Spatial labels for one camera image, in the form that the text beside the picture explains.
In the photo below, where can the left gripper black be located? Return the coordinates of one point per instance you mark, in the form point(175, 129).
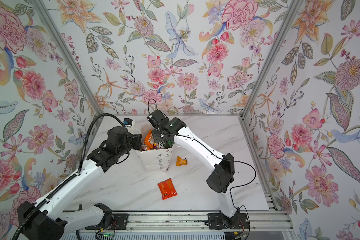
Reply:
point(136, 141)

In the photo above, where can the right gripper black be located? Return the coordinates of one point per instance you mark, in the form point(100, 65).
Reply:
point(162, 139)

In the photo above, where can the multicolour Fox's candy bag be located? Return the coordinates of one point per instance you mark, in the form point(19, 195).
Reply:
point(163, 145)

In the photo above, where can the orange small snack packet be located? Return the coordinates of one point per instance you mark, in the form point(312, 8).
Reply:
point(149, 142)

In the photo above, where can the white paper gift bag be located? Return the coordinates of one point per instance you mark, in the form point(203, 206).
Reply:
point(156, 162)

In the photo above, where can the red snack packet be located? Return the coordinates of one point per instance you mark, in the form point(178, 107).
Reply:
point(167, 189)

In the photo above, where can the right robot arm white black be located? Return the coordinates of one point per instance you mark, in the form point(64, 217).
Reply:
point(222, 167)

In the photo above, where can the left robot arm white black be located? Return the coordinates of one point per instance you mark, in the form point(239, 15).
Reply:
point(45, 218)

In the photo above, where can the small orange wrapped candy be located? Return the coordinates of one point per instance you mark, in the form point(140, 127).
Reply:
point(181, 161)

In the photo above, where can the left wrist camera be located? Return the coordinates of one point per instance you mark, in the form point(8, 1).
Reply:
point(130, 125)

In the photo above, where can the left aluminium corner post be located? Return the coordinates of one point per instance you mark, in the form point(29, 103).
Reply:
point(51, 27)

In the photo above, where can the aluminium corner post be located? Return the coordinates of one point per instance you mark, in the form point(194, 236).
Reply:
point(51, 27)
point(291, 13)

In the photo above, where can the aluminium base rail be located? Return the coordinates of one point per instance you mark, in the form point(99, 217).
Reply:
point(198, 221)

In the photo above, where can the right aluminium corner post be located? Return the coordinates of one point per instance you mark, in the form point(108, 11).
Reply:
point(291, 13)

